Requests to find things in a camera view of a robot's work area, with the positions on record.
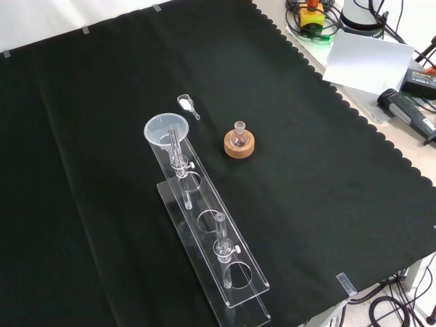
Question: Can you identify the clear plastic funnel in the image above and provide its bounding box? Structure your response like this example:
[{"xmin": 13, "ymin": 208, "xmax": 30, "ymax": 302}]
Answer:
[{"xmin": 143, "ymin": 112, "xmax": 190, "ymax": 164}]

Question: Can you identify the clear funnel stand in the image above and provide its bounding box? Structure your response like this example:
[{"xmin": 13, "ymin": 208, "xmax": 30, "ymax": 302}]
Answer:
[{"xmin": 146, "ymin": 123, "xmax": 273, "ymax": 327}]

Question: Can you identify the glass weighing funnel with powder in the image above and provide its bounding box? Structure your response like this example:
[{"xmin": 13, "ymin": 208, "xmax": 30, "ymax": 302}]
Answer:
[{"xmin": 176, "ymin": 94, "xmax": 202, "ymax": 121}]

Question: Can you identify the small round-bottom glass flask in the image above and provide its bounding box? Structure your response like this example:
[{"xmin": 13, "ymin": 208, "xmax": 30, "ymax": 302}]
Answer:
[{"xmin": 229, "ymin": 121, "xmax": 249, "ymax": 148}]

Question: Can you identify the black bench cloth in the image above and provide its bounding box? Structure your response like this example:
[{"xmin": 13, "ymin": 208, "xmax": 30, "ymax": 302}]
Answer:
[{"xmin": 0, "ymin": 0, "xmax": 436, "ymax": 327}]

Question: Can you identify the yellow stop button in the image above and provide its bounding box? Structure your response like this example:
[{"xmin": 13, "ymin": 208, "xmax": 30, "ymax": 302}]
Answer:
[{"xmin": 298, "ymin": 0, "xmax": 324, "ymax": 30}]

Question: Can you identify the pale board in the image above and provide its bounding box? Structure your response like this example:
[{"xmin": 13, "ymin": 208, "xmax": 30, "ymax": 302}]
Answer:
[{"xmin": 322, "ymin": 29, "xmax": 416, "ymax": 95}]

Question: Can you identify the black power adapter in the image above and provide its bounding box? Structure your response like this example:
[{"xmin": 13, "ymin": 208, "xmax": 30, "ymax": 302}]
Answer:
[{"xmin": 400, "ymin": 67, "xmax": 436, "ymax": 101}]

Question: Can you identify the cork ring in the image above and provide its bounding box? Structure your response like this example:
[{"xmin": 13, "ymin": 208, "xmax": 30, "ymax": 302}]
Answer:
[{"xmin": 223, "ymin": 131, "xmax": 255, "ymax": 160}]

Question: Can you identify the black tripod handle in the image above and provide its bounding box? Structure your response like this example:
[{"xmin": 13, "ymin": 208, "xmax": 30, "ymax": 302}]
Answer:
[{"xmin": 376, "ymin": 87, "xmax": 436, "ymax": 146}]

